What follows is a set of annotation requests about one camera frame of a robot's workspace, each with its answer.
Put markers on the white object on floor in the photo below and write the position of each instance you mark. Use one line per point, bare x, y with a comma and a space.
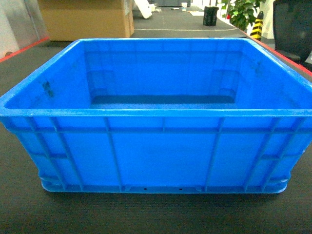
145, 8

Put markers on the green potted plant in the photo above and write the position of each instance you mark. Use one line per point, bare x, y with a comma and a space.
243, 12

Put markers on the large blue plastic crate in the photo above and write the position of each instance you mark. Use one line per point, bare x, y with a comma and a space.
162, 116

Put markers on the black office chair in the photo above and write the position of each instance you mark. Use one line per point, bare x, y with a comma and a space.
292, 28

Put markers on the black floor bin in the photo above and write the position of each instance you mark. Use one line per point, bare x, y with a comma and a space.
210, 15

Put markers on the brown cardboard box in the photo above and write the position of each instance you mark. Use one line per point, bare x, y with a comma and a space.
69, 20

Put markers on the yellow black striped bollard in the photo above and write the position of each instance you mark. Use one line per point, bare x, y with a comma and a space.
256, 32

